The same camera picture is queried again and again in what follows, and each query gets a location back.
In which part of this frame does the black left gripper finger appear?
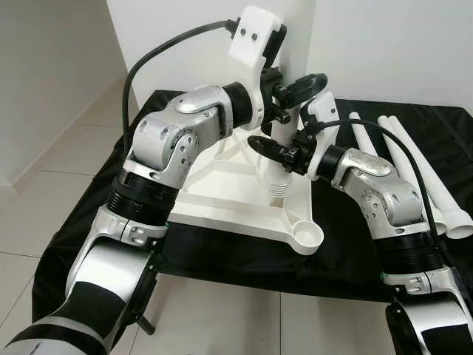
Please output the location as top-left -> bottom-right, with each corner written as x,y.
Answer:
285,73 -> 329,106

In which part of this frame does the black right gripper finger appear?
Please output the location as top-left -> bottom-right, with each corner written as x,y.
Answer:
248,135 -> 298,167

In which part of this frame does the black metal table leg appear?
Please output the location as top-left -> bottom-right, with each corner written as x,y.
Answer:
137,317 -> 156,335

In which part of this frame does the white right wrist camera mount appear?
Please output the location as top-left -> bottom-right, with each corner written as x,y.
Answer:
307,90 -> 341,149

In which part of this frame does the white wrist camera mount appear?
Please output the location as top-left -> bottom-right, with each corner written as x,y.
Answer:
228,6 -> 287,132
307,90 -> 341,149

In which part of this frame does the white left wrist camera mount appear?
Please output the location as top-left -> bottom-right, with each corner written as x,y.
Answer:
228,6 -> 287,132

